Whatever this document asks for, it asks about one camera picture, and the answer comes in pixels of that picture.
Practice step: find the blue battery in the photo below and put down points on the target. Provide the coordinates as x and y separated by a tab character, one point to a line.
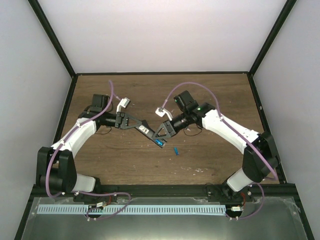
176	151
159	143

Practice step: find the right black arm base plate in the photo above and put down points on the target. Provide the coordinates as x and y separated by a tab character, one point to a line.
217	196

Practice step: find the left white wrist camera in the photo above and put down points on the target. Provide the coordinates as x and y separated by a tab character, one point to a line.
124	102

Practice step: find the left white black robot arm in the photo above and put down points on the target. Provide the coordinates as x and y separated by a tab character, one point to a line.
55	170

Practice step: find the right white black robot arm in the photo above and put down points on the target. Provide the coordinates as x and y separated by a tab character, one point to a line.
258	149

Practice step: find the black aluminium frame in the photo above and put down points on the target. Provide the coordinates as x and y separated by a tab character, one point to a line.
283	189

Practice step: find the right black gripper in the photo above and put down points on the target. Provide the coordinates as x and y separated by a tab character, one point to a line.
170	128

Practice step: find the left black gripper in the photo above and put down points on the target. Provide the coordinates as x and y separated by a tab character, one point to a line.
119	118

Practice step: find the light blue slotted cable duct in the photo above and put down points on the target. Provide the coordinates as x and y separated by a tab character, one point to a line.
70	209

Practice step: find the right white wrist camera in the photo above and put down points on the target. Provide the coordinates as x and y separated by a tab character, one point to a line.
161	112

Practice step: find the clear plastic sheet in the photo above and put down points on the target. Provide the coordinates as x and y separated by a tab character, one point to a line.
271	218

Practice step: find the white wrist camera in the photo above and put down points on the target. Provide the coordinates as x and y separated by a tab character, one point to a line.
124	102
161	112

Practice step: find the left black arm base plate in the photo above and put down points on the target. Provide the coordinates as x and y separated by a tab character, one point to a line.
94	197

